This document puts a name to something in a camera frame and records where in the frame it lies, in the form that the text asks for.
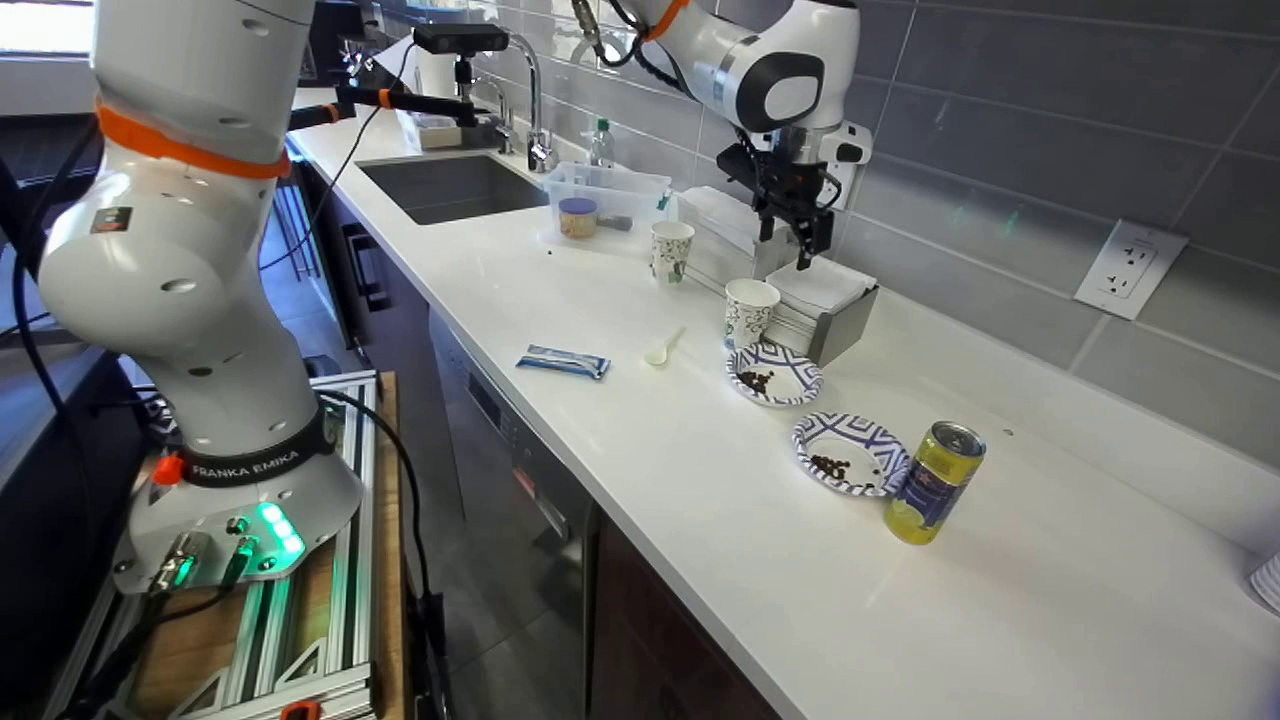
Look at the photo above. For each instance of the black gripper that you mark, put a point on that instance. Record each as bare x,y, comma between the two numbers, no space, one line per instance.
794,174

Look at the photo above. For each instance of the white plastic spoon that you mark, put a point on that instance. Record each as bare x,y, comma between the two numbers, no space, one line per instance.
656,359

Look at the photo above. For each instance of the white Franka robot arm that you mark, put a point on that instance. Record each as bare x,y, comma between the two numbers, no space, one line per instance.
174,266

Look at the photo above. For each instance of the white paper towel stack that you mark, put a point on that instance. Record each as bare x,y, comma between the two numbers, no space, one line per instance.
832,283

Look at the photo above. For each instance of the metal paper towel holder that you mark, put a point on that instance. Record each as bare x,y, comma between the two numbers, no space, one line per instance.
841,328

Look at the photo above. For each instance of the long folded napkin stack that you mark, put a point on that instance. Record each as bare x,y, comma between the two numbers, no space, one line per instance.
722,228

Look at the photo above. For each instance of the patterned white paper cup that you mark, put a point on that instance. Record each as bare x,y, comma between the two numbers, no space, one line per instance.
749,319
670,252

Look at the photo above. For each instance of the blue patterned paper plate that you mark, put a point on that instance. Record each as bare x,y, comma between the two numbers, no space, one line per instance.
867,443
791,391

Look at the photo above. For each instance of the clear plastic container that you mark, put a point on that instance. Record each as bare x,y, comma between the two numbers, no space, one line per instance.
628,201

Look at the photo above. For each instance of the small jar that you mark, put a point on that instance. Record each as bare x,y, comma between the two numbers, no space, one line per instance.
576,220

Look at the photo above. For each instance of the blue white snack wrapper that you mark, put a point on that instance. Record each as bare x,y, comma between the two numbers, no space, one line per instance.
561,362

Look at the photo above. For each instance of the chrome faucet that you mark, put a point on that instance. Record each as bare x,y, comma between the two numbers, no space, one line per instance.
536,123

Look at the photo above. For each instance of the yellow drink can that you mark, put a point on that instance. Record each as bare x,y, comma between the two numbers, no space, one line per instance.
934,486

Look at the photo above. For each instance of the steel kitchen sink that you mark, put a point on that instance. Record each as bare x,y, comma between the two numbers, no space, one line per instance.
446,186

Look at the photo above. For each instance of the stainless dishwasher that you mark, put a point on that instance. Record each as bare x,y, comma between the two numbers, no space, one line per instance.
506,504

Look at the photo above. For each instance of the dark sink cabinet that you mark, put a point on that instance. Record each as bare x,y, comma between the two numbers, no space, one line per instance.
387,295

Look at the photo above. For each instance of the dark wood cabinet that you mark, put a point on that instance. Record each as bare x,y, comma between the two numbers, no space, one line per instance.
655,654

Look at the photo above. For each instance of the dark countertop appliance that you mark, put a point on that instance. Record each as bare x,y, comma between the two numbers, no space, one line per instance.
344,33

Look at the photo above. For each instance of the wooden board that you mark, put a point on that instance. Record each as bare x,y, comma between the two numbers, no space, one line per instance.
391,561

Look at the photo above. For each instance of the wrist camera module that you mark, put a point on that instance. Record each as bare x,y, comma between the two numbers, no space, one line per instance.
859,147

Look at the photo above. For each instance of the white wall outlet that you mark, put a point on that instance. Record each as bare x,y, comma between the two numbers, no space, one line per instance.
1131,266

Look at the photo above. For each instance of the black camera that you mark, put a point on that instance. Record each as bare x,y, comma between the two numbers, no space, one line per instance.
461,36

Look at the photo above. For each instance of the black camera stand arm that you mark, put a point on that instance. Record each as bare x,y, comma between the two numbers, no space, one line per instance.
415,102

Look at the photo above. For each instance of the aluminium robot stand frame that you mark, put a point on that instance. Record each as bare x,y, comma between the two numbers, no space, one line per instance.
342,625

